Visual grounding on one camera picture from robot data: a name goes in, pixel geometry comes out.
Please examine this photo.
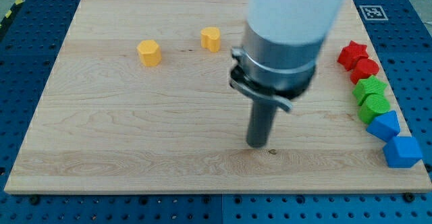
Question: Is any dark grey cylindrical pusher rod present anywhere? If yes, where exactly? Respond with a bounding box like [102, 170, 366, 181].
[246, 101, 277, 148]

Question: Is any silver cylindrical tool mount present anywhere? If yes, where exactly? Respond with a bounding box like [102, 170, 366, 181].
[229, 24, 324, 112]

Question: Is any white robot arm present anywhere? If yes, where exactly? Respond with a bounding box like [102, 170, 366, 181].
[229, 0, 343, 148]

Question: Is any yellow heart block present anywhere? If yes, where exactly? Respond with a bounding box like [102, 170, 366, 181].
[200, 27, 221, 53]

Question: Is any red star block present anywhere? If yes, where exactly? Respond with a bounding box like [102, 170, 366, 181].
[337, 40, 369, 71]

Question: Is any red cylinder block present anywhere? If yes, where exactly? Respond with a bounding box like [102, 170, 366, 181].
[350, 59, 379, 84]

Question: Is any green star block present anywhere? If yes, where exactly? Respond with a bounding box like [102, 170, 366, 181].
[352, 76, 387, 106]

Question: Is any green cylinder block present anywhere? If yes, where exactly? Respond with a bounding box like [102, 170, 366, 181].
[358, 94, 390, 124]

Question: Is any white fiducial marker tag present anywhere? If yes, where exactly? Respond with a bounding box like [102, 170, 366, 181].
[360, 5, 388, 21]

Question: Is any wooden board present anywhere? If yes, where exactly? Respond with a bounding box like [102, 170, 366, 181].
[5, 0, 431, 195]

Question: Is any blue pentagon block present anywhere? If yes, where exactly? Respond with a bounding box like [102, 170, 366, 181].
[366, 111, 401, 142]

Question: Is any yellow hexagon block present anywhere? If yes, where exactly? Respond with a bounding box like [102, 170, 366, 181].
[136, 40, 162, 67]

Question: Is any blue cube block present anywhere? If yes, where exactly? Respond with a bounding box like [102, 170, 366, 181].
[383, 136, 423, 168]

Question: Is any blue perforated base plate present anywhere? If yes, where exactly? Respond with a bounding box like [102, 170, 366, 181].
[1, 0, 431, 223]

